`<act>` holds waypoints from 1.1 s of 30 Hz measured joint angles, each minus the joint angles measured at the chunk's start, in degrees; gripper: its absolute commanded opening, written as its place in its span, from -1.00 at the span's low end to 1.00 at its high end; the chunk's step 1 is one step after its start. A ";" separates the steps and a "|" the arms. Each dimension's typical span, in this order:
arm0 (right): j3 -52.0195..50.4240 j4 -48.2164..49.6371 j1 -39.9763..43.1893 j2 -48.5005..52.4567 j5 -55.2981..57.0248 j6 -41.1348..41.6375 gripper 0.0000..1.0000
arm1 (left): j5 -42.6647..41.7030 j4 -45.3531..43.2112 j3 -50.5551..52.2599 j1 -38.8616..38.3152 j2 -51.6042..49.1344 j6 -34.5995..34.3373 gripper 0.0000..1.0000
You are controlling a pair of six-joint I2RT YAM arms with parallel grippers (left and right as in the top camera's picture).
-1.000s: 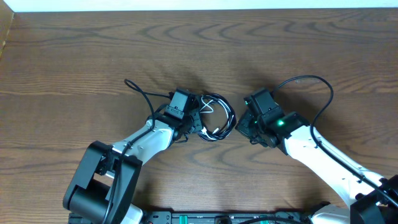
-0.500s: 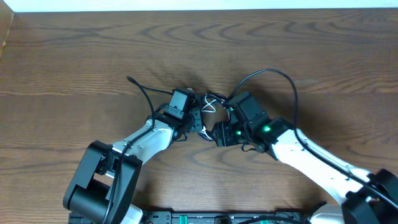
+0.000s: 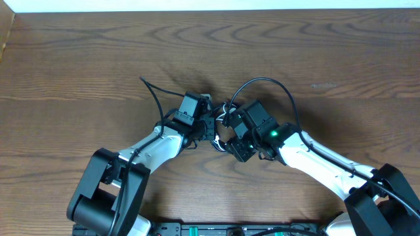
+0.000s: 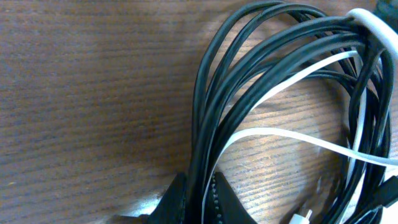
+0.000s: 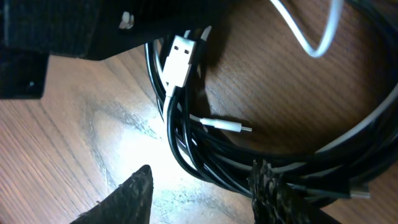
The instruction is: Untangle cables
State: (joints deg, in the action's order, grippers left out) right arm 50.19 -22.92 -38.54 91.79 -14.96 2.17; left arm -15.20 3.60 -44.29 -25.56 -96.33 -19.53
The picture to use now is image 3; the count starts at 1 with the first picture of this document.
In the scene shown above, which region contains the white usb cable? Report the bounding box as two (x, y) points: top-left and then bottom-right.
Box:
(213, 104), (237, 152)

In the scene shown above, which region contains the black usb cable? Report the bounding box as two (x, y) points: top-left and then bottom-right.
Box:
(211, 102), (240, 153)

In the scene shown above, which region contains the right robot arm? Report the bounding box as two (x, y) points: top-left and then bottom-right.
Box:
(222, 100), (419, 235)

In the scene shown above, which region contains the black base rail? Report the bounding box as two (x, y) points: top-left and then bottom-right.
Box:
(128, 222), (326, 236)

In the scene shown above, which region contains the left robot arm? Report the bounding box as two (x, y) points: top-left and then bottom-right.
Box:
(66, 92), (215, 235)

